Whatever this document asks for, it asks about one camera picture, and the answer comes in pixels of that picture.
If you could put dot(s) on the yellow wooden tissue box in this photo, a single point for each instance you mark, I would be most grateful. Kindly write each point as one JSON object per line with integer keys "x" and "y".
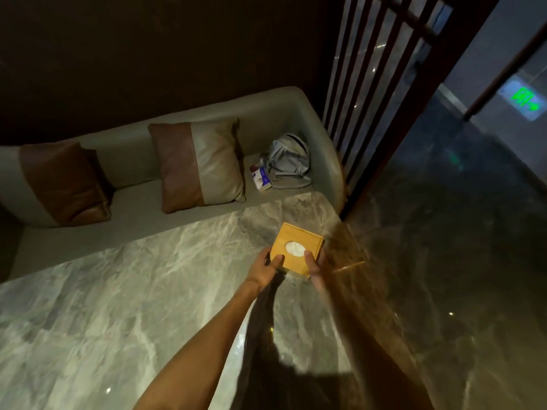
{"x": 297, "y": 250}

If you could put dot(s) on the brown and grey cushion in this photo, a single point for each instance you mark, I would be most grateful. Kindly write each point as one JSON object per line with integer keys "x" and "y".
{"x": 66, "y": 183}

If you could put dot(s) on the grey leather sofa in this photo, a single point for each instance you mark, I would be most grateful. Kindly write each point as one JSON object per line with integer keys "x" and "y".
{"x": 171, "y": 183}

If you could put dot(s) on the person's left hand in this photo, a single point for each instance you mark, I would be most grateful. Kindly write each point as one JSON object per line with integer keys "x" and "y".
{"x": 261, "y": 272}

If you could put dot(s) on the green exit sign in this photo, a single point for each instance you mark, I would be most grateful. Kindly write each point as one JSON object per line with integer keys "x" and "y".
{"x": 524, "y": 99}

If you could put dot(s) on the person's left forearm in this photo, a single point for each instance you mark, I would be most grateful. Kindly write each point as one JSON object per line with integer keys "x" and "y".
{"x": 201, "y": 350}

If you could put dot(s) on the grey backpack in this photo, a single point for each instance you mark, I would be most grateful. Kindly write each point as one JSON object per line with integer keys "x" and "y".
{"x": 290, "y": 160}

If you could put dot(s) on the white tissue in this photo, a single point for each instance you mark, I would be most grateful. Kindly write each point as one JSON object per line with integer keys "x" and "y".
{"x": 295, "y": 248}

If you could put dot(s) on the person's right hand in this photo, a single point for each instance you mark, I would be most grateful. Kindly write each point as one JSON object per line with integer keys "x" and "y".
{"x": 318, "y": 274}

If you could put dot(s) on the brown and beige cushion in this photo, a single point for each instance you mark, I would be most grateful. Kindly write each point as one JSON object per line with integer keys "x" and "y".
{"x": 198, "y": 164}

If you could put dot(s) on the person's right forearm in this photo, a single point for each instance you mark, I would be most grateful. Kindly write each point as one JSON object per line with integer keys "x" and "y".
{"x": 363, "y": 350}

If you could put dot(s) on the dark wooden slatted screen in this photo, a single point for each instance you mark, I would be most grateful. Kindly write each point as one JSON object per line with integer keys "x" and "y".
{"x": 384, "y": 81}

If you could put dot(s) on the person's left thumb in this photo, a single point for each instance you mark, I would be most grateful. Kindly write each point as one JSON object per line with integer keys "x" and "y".
{"x": 276, "y": 262}

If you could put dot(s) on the person's right thumb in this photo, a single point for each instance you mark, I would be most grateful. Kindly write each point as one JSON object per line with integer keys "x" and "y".
{"x": 310, "y": 261}

